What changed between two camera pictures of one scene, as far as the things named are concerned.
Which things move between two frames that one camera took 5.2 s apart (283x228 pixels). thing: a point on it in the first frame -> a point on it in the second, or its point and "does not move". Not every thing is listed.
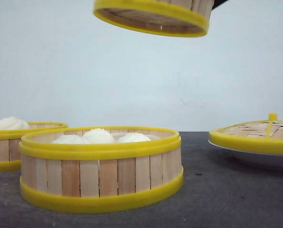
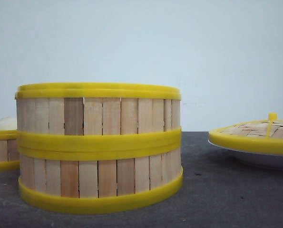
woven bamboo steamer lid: x=270 y=136 does not move
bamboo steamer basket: x=4 y=150 does not move
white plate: x=280 y=162 does not move
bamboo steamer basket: x=175 y=18 -> x=98 y=118
